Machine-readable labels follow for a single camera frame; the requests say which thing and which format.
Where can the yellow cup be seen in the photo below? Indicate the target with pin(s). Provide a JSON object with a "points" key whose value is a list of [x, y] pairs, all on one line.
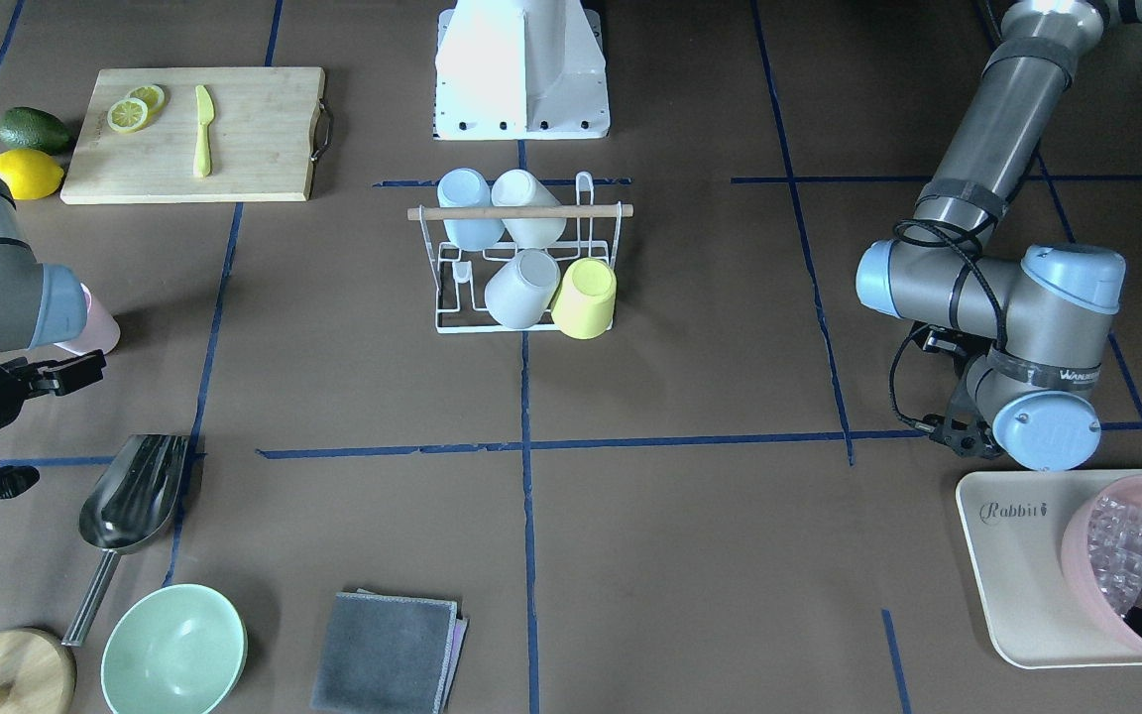
{"points": [[584, 306]]}

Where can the light blue cup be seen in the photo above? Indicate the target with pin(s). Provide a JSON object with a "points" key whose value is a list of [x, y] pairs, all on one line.
{"points": [[465, 187]]}

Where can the green avocado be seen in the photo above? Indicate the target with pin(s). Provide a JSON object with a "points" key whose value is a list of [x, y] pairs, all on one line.
{"points": [[32, 128]]}

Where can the pink bowl with ice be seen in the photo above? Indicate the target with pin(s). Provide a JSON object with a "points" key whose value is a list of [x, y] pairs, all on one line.
{"points": [[1101, 558]]}

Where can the grey folded cloth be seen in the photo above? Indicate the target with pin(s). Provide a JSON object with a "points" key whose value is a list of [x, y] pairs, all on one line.
{"points": [[388, 654]]}

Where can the stainless steel scoop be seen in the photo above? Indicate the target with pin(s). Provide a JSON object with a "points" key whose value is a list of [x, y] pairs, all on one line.
{"points": [[131, 502]]}

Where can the yellow plastic knife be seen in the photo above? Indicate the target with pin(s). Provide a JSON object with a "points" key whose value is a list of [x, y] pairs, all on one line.
{"points": [[205, 114]]}

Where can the cream white cup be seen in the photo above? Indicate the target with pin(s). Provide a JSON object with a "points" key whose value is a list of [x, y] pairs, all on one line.
{"points": [[519, 188]]}

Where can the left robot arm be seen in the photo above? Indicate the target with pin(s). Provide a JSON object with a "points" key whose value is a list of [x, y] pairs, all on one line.
{"points": [[1026, 336]]}

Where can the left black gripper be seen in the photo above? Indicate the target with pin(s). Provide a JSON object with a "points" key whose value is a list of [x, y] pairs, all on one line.
{"points": [[965, 433]]}

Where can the beige serving tray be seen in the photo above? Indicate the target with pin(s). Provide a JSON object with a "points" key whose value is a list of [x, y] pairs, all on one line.
{"points": [[1015, 526]]}

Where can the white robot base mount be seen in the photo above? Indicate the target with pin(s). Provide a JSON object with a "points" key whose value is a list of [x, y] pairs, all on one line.
{"points": [[521, 71]]}

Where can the grey cup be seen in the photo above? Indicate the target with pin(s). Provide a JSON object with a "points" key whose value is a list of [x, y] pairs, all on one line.
{"points": [[519, 294]]}

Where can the pink cup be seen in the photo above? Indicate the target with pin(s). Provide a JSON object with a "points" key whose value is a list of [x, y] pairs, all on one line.
{"points": [[100, 333]]}

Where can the mint green bowl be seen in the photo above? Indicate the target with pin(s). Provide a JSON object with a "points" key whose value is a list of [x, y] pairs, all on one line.
{"points": [[181, 649]]}

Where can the white wire cup rack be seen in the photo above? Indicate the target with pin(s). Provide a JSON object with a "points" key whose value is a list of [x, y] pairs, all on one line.
{"points": [[593, 230]]}

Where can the whole yellow lemon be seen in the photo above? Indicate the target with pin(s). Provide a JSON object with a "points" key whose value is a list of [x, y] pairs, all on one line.
{"points": [[30, 174]]}

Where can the lemon slice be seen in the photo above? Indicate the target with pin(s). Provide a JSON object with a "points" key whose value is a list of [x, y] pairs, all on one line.
{"points": [[128, 115], [152, 95]]}

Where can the bamboo cutting board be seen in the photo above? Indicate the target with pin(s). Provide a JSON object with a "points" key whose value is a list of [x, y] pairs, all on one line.
{"points": [[263, 140]]}

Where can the wooden mug tree stand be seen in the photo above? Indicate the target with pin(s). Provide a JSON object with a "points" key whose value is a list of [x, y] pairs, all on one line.
{"points": [[37, 673]]}

